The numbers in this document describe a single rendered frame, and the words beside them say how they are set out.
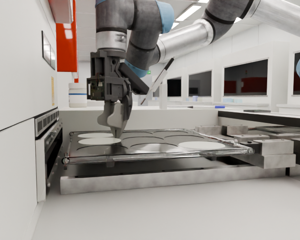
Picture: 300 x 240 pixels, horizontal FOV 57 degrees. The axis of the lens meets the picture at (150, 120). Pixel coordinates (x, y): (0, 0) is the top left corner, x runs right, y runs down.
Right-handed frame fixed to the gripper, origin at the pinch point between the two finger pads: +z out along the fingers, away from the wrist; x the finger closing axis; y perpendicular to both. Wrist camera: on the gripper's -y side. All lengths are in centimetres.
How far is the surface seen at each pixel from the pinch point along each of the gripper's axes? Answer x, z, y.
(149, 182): 16.0, 8.1, 6.0
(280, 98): -104, -8, -482
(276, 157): 34.1, 3.8, -14.5
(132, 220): 24.2, 9.3, 19.1
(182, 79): -480, -70, -712
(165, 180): 17.8, 8.0, 3.4
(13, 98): 24.1, -8.9, 35.6
